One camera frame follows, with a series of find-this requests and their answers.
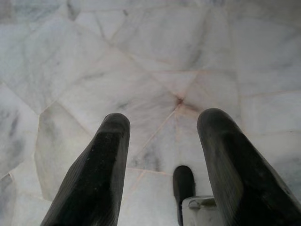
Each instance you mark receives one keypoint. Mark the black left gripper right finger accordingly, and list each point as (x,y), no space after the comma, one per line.
(240,179)

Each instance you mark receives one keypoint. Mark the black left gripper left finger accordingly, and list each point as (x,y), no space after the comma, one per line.
(94,179)

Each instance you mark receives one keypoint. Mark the grey robot leg shell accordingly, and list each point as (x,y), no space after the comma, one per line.
(200,214)

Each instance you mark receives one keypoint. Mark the black robot foot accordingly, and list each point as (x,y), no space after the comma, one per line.
(183,183)

